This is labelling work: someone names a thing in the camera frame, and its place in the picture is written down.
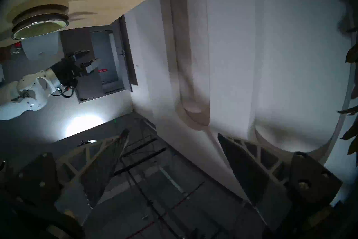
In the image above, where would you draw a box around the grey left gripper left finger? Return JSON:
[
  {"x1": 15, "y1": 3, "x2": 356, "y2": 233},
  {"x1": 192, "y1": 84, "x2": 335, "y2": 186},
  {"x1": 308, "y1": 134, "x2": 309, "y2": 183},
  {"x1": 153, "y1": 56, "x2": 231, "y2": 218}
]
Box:
[{"x1": 5, "y1": 129, "x2": 130, "y2": 214}]

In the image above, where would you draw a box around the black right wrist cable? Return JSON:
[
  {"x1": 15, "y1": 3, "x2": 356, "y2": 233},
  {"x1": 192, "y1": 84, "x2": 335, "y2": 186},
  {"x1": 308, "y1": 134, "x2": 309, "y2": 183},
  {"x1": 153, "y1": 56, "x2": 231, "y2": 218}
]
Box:
[{"x1": 51, "y1": 84, "x2": 78, "y2": 99}]

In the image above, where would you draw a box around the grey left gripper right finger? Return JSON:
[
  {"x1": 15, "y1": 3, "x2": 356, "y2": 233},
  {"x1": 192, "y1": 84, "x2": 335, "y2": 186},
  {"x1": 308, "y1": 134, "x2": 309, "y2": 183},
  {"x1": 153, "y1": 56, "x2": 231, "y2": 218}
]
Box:
[{"x1": 218, "y1": 133, "x2": 343, "y2": 238}]

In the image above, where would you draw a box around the steel bowl with cartoon print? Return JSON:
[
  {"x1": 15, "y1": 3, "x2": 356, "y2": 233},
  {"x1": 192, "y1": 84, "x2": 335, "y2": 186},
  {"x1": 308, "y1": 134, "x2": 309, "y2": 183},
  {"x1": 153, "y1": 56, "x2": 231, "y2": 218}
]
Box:
[{"x1": 11, "y1": 12, "x2": 69, "y2": 40}]

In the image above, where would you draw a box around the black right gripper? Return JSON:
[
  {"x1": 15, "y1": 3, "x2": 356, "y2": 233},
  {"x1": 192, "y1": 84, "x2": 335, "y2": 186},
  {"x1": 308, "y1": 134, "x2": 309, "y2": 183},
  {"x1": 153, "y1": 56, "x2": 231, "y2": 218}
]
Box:
[{"x1": 50, "y1": 50, "x2": 101, "y2": 88}]

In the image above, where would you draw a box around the dark wooden door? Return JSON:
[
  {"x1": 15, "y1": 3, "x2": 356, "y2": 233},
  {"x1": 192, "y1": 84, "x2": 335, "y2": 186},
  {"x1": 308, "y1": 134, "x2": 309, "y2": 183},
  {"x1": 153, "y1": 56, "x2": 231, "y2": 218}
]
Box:
[{"x1": 111, "y1": 15, "x2": 138, "y2": 93}]

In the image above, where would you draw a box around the tall dark green plant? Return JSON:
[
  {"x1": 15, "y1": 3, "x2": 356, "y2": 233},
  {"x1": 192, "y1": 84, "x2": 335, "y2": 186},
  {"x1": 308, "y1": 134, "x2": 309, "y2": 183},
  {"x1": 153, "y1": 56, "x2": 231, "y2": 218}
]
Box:
[{"x1": 336, "y1": 27, "x2": 358, "y2": 155}]

